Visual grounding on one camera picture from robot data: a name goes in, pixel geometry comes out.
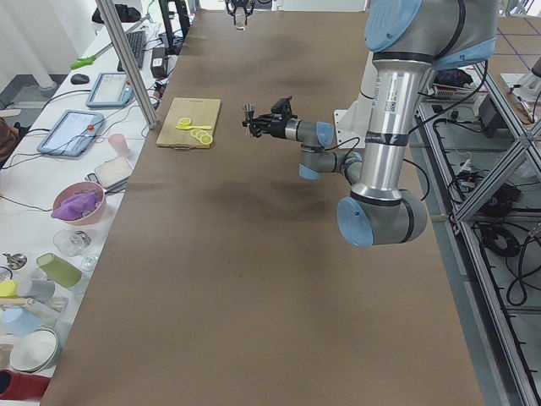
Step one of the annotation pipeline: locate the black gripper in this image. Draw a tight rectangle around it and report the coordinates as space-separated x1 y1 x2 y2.
242 113 288 139
225 0 254 18

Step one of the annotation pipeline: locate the clear glass shaker cup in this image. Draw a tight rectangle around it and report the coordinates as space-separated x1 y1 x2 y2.
233 9 247 31

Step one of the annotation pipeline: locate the steel measuring jigger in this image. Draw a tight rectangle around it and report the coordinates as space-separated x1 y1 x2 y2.
242 103 255 137

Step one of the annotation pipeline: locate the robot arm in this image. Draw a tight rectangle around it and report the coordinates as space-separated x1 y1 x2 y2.
243 1 499 246

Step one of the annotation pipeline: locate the pink plastic cup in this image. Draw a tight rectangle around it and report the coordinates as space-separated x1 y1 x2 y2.
108 133 130 156

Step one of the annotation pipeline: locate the green plastic cup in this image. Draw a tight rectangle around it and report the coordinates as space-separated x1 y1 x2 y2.
36 253 82 288

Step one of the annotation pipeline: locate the grey plastic cup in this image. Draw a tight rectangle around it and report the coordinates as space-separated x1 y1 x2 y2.
17 279 56 302

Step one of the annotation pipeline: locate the wooden cup tree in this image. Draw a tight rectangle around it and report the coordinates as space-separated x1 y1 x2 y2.
1 297 68 324

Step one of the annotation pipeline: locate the yellow plastic cup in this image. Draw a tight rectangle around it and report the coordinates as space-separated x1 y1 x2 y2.
0 279 19 299

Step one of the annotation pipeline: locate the light blue cup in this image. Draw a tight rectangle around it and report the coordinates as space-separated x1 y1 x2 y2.
1 307 41 337

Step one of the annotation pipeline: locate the bamboo cutting board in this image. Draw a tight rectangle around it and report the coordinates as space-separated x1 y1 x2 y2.
156 97 221 149

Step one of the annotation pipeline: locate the yellow plastic knife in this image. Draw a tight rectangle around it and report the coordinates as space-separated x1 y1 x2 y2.
175 125 213 130

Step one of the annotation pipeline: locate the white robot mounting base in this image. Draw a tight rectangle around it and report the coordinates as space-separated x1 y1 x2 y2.
334 52 377 149

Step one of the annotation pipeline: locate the black power adapter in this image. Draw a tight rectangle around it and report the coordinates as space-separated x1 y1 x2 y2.
150 47 168 79

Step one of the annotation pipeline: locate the black keyboard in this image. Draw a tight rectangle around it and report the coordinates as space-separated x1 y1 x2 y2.
126 30 146 69

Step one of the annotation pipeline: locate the blue teach pendant far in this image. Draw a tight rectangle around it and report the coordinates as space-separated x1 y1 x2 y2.
85 72 134 109

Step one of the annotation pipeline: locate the blue teach pendant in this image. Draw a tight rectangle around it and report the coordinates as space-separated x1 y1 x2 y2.
36 110 105 158
85 72 134 109

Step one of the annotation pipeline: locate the white digital scale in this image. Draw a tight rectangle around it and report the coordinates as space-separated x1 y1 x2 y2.
85 156 133 193

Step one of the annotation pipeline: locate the black computer mouse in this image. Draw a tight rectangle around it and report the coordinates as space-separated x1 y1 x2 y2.
70 74 90 85

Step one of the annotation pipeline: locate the blue teach pendant near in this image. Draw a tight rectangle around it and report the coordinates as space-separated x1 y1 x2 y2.
36 110 105 158

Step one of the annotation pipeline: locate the pink bowl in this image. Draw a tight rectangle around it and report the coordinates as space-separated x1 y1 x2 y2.
51 181 107 226

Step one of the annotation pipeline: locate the purple cloth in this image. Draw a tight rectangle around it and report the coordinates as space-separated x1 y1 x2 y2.
51 190 101 221

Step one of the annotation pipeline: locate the clear wine glass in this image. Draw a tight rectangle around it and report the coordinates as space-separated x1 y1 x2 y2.
52 229 98 272

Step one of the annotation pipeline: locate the white bowl green rim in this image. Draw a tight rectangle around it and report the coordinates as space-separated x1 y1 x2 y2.
9 328 62 373

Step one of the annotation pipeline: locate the red object at corner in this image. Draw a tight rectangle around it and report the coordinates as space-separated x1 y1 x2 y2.
1 370 51 401

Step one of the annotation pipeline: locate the aluminium frame post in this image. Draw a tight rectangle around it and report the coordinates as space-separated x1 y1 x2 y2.
96 0 158 129

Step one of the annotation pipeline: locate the green handled tool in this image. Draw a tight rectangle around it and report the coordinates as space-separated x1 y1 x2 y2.
70 18 147 70

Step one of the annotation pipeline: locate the aluminium frame rack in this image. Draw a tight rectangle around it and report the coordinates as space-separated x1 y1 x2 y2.
413 0 541 406

